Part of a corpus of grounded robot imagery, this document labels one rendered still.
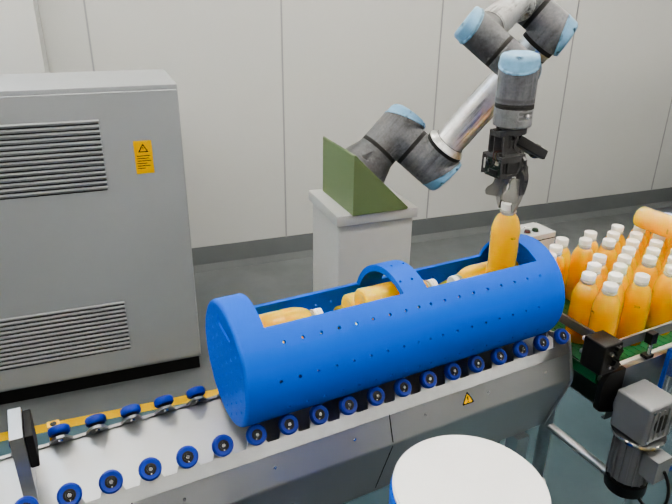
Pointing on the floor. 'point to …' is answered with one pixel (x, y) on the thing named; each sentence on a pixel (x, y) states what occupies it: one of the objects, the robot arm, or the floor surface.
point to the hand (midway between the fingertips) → (508, 205)
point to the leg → (518, 443)
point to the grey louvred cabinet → (92, 232)
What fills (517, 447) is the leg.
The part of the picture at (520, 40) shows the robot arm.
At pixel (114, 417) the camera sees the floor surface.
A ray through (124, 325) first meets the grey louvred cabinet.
